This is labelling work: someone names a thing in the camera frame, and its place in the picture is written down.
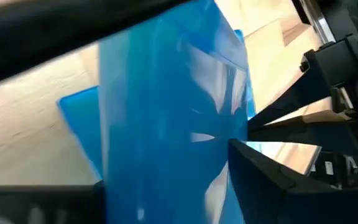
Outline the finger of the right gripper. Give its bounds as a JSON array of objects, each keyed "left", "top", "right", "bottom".
[
  {"left": 247, "top": 119, "right": 358, "bottom": 152},
  {"left": 247, "top": 77, "right": 335, "bottom": 132}
]

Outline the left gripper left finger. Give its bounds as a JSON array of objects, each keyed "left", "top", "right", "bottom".
[{"left": 0, "top": 181, "right": 107, "bottom": 224}]

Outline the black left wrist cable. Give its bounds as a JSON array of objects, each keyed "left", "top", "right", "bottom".
[{"left": 0, "top": 0, "right": 195, "bottom": 90}]

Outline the blue Blu-ray case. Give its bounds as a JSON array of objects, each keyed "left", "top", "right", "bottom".
[
  {"left": 56, "top": 28, "right": 257, "bottom": 181},
  {"left": 98, "top": 0, "right": 257, "bottom": 224}
]

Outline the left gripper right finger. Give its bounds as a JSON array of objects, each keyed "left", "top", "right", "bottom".
[{"left": 227, "top": 138, "right": 358, "bottom": 224}]

